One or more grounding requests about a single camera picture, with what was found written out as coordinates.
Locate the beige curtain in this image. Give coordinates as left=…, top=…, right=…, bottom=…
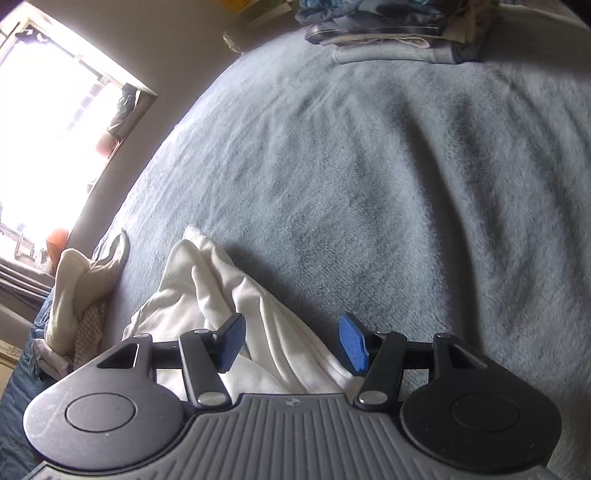
left=0, top=263, right=54, bottom=325

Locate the cream fluffy garment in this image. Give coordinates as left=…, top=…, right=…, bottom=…
left=46, top=231, right=131, bottom=357

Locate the blue pillow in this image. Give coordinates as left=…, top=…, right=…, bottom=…
left=0, top=295, right=61, bottom=480

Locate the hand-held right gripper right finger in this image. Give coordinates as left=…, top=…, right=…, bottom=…
left=338, top=313, right=488, bottom=411

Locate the beige thin garment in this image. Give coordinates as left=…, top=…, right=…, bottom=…
left=32, top=339, right=75, bottom=378

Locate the barred window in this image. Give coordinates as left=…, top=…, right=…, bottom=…
left=0, top=2, right=158, bottom=274

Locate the white sweatshirt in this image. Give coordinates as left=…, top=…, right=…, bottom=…
left=122, top=224, right=370, bottom=402

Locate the pile of folded clothes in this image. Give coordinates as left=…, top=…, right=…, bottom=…
left=295, top=0, right=500, bottom=66

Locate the dark bag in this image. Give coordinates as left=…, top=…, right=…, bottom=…
left=108, top=83, right=142, bottom=140

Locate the cream ornate headboard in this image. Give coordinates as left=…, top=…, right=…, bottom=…
left=0, top=339, right=25, bottom=371

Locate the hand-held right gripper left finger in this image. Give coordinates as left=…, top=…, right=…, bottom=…
left=97, top=313, right=247, bottom=408

